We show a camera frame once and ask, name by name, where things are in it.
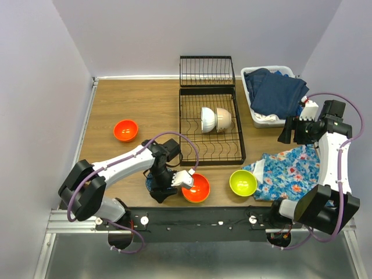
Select lime green bowl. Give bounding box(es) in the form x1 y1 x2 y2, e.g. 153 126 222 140
229 169 257 197

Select orange bowl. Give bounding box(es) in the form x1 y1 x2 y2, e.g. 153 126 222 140
181 173 210 203
113 119 138 142

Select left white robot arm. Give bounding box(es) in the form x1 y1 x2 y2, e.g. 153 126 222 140
58 139 181 230

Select orange bowl centre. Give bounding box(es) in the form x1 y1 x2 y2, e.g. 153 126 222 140
181 173 210 203

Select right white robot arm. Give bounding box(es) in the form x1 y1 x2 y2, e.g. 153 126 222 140
267 97 360 236

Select black wire dish rack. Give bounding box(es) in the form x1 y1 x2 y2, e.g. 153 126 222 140
179 55 246 166

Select white cloth in basket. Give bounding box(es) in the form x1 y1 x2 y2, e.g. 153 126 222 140
254 113 280 121

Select blue floral cloth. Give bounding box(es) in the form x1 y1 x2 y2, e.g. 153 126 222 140
243 145 320 201

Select white bowl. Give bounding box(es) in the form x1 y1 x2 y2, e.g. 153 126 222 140
201 107 216 133
215 108 232 133

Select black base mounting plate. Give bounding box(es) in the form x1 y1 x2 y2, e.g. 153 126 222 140
95 206 309 244

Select white plastic laundry basket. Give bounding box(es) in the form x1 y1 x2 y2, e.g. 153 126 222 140
241 66 302 128

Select blue patterned bowl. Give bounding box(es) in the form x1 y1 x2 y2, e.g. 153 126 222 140
145 168 174 193

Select dark blue jeans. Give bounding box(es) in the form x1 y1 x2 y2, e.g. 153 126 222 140
244 68 309 120

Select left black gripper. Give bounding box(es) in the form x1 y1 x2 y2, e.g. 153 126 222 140
150 166 181 205

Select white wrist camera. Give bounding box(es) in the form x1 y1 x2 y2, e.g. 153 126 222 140
299 96 319 121
171 169 195 189

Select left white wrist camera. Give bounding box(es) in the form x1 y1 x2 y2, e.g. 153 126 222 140
171 169 195 189

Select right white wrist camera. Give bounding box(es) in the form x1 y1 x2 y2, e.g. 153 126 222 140
299 96 319 121

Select orange bowl far left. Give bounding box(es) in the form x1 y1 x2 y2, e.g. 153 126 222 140
113 119 138 142

